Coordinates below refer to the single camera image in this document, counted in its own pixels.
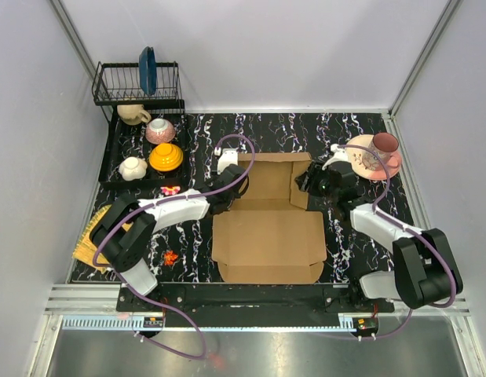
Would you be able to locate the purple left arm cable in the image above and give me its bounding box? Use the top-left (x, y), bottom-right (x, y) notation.
top-left (93, 134), bottom-right (256, 361)

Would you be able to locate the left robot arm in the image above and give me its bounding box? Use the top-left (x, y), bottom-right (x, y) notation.
top-left (89, 164), bottom-right (249, 311)

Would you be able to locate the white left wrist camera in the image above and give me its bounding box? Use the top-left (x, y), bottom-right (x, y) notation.
top-left (214, 147), bottom-right (238, 175)

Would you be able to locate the yellow ribbed bowl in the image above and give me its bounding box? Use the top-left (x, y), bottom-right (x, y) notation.
top-left (148, 143), bottom-right (184, 172)

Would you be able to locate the cream pink floral plate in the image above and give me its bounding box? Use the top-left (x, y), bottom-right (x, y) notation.
top-left (346, 134), bottom-right (402, 181)

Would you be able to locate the pink patterned bowl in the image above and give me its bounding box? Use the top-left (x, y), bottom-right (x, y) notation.
top-left (145, 118), bottom-right (176, 145)

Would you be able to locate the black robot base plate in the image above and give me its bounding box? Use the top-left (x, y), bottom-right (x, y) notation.
top-left (116, 283), bottom-right (395, 333)

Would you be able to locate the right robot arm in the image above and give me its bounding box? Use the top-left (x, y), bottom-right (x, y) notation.
top-left (295, 162), bottom-right (463, 312)

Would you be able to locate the pink butterfly toy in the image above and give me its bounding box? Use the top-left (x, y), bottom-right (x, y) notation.
top-left (161, 186), bottom-right (181, 196)

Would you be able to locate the white flower-shaped bowl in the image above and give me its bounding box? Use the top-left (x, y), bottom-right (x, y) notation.
top-left (119, 156), bottom-right (148, 181)

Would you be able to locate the blue plate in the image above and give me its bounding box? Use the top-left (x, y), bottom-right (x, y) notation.
top-left (138, 46), bottom-right (157, 97)

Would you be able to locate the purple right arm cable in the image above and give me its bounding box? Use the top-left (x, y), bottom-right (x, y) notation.
top-left (316, 143), bottom-right (458, 341)

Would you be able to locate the black dish rack tray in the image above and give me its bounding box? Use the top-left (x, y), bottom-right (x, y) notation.
top-left (92, 62), bottom-right (190, 190)

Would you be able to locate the orange red small toy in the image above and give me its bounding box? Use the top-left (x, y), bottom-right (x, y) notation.
top-left (163, 251), bottom-right (178, 266)

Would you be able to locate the yellow bamboo mat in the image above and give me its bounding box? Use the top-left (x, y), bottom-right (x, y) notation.
top-left (72, 204), bottom-right (111, 273)

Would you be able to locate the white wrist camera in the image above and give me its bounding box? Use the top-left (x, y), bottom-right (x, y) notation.
top-left (321, 144), bottom-right (349, 170)
top-left (214, 147), bottom-right (238, 175)

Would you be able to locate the cream ceramic mug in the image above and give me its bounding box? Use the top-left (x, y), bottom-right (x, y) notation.
top-left (117, 104), bottom-right (152, 126)

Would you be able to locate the pink patterned mug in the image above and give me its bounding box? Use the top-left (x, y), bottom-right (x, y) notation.
top-left (362, 133), bottom-right (400, 170)

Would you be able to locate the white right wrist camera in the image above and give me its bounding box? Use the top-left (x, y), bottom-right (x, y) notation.
top-left (321, 144), bottom-right (349, 170)

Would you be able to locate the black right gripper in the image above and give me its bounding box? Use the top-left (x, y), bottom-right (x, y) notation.
top-left (294, 159), bottom-right (338, 202)

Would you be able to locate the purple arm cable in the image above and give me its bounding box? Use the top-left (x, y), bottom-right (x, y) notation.
top-left (316, 143), bottom-right (458, 341)
top-left (93, 134), bottom-right (256, 361)

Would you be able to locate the brown cardboard box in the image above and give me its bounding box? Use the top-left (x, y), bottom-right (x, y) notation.
top-left (212, 152), bottom-right (327, 284)

